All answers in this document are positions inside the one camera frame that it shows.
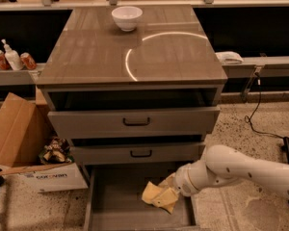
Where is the folded white cloth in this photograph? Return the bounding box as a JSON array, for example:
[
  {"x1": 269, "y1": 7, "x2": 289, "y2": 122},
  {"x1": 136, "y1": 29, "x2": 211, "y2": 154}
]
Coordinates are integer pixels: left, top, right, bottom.
[{"x1": 216, "y1": 51, "x2": 244, "y2": 64}]

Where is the red soda can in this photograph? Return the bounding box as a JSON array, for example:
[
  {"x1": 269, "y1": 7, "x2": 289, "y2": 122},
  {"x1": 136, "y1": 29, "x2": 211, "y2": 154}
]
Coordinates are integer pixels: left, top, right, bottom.
[
  {"x1": 0, "y1": 50, "x2": 10, "y2": 70},
  {"x1": 20, "y1": 52, "x2": 37, "y2": 70}
]

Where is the white ceramic bowl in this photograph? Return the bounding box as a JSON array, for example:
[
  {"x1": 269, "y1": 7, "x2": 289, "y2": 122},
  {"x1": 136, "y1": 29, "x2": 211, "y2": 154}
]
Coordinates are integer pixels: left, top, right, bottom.
[{"x1": 112, "y1": 6, "x2": 143, "y2": 32}]

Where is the yellow sponge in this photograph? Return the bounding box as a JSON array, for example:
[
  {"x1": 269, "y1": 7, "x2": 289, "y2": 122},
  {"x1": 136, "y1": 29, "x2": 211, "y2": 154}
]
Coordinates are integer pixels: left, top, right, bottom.
[{"x1": 142, "y1": 182, "x2": 165, "y2": 207}]

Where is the bottom grey drawer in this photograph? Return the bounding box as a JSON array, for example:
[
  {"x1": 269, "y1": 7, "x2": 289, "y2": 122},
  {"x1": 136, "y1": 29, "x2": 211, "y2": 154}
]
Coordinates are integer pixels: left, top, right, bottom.
[{"x1": 84, "y1": 162, "x2": 200, "y2": 231}]

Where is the black power cable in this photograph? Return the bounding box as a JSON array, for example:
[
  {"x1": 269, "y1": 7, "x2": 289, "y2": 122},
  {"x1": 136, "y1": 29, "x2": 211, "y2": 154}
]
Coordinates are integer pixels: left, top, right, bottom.
[{"x1": 244, "y1": 72, "x2": 285, "y2": 141}]

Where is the white pump bottle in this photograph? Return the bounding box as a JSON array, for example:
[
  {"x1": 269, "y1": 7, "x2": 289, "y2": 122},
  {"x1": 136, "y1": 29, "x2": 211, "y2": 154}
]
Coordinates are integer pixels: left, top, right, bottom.
[{"x1": 2, "y1": 39, "x2": 23, "y2": 70}]

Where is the crumpled snack bag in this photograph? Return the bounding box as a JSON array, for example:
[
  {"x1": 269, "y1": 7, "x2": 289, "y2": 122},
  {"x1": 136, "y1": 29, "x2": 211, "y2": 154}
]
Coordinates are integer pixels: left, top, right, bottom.
[{"x1": 39, "y1": 137, "x2": 74, "y2": 165}]

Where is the right red soda can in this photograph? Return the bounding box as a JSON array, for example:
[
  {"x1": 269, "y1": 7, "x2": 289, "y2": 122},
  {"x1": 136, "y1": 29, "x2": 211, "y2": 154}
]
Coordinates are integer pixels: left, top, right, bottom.
[{"x1": 20, "y1": 52, "x2": 37, "y2": 70}]

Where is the left red soda can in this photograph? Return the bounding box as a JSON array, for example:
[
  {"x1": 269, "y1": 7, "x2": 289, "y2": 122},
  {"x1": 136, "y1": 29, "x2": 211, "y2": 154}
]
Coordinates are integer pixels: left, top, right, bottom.
[{"x1": 0, "y1": 50, "x2": 10, "y2": 70}]

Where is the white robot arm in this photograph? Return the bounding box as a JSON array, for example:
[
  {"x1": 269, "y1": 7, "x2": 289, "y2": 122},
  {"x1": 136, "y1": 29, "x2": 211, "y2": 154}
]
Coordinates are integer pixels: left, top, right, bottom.
[{"x1": 151, "y1": 145, "x2": 289, "y2": 208}]

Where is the grey drawer cabinet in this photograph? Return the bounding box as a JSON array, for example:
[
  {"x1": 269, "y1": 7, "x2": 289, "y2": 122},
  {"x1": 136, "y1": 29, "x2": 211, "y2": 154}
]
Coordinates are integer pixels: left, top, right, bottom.
[{"x1": 36, "y1": 4, "x2": 228, "y2": 231}]

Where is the middle grey drawer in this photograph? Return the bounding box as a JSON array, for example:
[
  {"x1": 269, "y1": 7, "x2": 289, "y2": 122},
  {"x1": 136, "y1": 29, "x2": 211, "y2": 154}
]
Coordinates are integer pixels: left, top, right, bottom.
[{"x1": 71, "y1": 142, "x2": 205, "y2": 165}]

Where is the top grey drawer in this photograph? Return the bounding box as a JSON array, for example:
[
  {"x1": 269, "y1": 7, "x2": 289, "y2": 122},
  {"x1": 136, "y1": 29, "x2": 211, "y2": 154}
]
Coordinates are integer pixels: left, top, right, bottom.
[{"x1": 48, "y1": 107, "x2": 220, "y2": 139}]

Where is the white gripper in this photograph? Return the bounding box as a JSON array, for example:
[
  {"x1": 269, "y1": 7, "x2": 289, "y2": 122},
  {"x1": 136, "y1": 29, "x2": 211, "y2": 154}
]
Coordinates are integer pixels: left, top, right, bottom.
[{"x1": 151, "y1": 164, "x2": 199, "y2": 214}]

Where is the grey drawer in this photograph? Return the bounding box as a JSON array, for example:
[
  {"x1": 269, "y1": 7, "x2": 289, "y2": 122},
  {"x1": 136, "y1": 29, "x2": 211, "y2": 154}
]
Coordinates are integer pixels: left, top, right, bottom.
[
  {"x1": 84, "y1": 162, "x2": 200, "y2": 231},
  {"x1": 71, "y1": 142, "x2": 205, "y2": 165},
  {"x1": 48, "y1": 107, "x2": 220, "y2": 139}
]

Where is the brown cardboard box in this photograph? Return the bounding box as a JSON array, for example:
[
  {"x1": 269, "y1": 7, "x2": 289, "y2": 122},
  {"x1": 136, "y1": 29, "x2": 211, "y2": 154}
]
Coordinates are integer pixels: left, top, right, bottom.
[{"x1": 0, "y1": 92, "x2": 88, "y2": 193}]

